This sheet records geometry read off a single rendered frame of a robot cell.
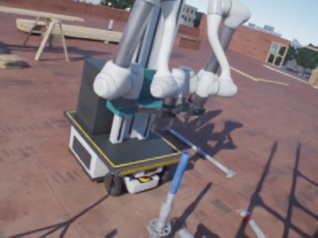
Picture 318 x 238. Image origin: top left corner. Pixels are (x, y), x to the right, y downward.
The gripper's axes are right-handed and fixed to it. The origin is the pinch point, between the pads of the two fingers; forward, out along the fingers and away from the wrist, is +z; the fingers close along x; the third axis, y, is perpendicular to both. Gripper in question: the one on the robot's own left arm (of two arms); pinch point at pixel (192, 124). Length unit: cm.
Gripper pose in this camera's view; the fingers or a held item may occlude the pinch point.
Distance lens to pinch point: 186.8
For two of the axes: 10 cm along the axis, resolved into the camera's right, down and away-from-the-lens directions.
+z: -2.6, 8.9, 3.7
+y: 6.2, 4.5, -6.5
